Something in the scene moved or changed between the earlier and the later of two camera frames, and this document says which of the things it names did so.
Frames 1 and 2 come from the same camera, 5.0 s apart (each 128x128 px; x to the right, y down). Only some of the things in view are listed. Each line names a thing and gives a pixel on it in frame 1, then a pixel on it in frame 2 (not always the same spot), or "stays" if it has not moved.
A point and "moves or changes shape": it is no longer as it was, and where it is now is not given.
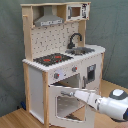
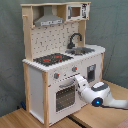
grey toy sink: (80, 50) stays
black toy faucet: (70, 45) stays
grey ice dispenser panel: (91, 70) stays
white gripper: (91, 99) to (80, 83)
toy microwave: (75, 12) stays
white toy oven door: (66, 111) moves or changes shape
